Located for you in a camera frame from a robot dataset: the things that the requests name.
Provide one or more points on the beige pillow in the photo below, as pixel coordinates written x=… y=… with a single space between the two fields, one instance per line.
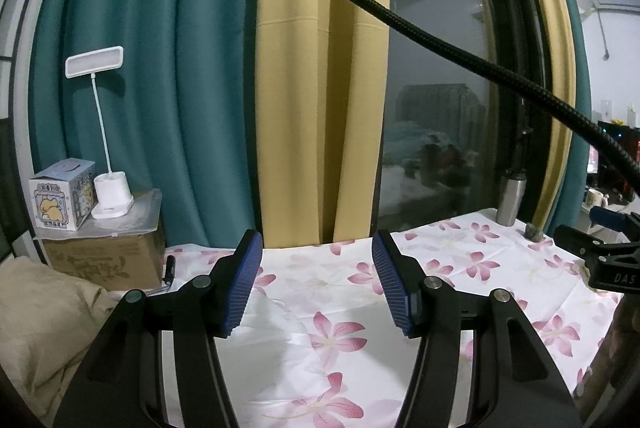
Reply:
x=48 y=322

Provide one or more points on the teal curtain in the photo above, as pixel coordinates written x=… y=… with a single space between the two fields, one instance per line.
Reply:
x=179 y=114

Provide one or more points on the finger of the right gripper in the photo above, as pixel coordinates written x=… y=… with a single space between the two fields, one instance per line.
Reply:
x=617 y=221
x=579 y=243

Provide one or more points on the brown cardboard box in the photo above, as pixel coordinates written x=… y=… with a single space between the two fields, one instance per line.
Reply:
x=117 y=254

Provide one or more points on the cartoon tissue box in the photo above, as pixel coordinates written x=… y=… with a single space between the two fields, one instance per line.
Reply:
x=63 y=194

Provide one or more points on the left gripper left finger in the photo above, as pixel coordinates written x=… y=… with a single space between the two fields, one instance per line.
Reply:
x=119 y=383

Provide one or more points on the floral bed sheet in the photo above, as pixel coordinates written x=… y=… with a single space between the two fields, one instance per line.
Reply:
x=317 y=346

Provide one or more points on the steel thermos bottle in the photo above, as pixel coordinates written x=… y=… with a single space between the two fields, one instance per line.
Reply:
x=512 y=191

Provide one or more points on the right side yellow curtain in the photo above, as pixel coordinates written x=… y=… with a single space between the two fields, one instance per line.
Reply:
x=559 y=34

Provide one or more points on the white desk lamp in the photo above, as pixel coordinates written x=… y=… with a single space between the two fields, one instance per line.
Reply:
x=113 y=192

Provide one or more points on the yellow curtain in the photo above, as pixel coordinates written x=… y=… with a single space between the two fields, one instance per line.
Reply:
x=320 y=83
x=559 y=34

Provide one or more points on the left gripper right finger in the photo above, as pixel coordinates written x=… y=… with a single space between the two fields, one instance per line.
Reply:
x=514 y=383

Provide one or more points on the white mug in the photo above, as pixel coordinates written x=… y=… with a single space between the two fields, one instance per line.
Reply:
x=595 y=198

